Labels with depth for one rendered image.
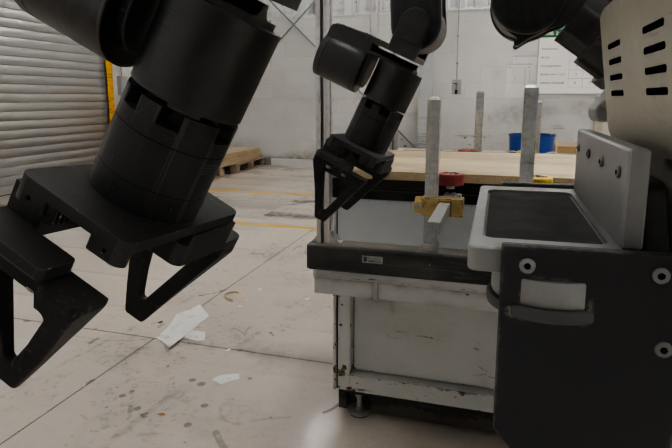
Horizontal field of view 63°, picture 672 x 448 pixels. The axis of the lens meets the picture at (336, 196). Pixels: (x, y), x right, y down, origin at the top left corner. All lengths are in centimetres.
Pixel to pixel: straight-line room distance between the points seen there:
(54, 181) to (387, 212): 158
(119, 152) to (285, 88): 909
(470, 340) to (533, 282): 161
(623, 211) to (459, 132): 837
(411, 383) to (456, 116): 698
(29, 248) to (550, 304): 27
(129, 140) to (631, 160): 27
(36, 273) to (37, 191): 4
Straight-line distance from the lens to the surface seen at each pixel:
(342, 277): 169
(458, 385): 202
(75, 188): 28
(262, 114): 953
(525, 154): 153
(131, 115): 27
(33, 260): 26
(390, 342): 199
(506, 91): 868
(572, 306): 35
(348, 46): 68
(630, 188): 36
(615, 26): 52
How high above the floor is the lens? 113
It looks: 10 degrees down
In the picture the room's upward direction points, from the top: straight up
